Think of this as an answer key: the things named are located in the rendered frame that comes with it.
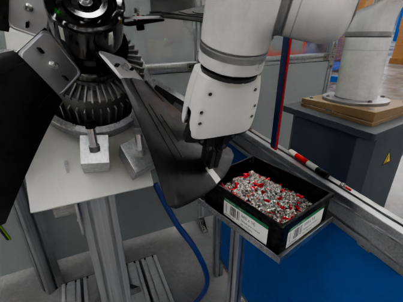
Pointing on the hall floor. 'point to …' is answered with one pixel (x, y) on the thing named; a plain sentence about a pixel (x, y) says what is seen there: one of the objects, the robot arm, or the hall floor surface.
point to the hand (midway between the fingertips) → (211, 154)
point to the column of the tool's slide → (38, 242)
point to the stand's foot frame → (150, 265)
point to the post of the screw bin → (235, 266)
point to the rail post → (216, 248)
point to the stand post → (106, 248)
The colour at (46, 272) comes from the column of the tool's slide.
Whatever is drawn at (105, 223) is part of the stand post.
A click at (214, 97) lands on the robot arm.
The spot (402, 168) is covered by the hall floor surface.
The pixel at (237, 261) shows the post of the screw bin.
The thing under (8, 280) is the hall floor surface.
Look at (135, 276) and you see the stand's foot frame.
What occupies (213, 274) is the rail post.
